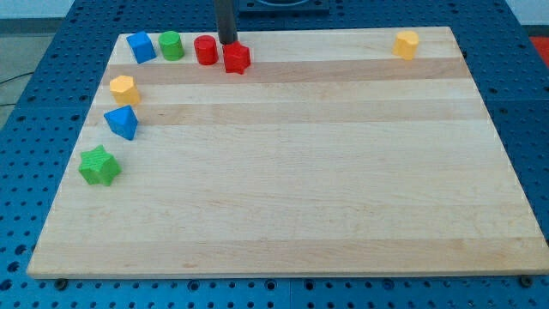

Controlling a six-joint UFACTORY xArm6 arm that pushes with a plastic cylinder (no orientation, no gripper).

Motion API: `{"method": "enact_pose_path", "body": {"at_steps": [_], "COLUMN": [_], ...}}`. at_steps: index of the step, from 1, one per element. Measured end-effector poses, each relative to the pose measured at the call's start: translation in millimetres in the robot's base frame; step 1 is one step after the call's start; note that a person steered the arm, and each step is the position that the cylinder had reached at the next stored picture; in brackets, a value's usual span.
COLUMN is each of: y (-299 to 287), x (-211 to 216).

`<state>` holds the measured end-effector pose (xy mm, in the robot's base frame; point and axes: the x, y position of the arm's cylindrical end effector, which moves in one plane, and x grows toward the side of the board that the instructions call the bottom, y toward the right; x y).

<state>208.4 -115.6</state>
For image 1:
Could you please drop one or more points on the red star block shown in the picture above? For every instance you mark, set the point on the red star block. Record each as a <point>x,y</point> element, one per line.
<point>236,57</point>

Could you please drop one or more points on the red cylinder block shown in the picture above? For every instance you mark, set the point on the red cylinder block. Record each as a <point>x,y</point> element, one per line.
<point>206,50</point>

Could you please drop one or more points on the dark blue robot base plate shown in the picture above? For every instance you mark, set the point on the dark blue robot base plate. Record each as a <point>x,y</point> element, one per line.
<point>253,7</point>

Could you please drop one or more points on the wooden board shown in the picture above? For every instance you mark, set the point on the wooden board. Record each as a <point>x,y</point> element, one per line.
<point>329,156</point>

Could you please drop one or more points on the blue cube block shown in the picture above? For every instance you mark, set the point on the blue cube block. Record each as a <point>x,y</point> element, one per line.
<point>141,46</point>

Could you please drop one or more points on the green cylinder block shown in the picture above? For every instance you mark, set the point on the green cylinder block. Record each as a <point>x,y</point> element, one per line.
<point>171,45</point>

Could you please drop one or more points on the blue triangle block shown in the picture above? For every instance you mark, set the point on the blue triangle block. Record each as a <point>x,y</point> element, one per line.
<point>122,121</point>

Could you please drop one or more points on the yellow heart block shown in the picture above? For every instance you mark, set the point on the yellow heart block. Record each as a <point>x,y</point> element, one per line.
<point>406,44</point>

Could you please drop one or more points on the green star block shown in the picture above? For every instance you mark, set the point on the green star block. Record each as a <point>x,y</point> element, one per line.
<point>98,167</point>

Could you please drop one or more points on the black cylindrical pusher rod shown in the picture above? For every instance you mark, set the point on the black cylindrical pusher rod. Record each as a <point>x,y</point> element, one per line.
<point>225,21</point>

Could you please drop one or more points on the yellow hexagon block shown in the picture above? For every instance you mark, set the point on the yellow hexagon block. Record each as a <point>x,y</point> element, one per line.
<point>124,91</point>

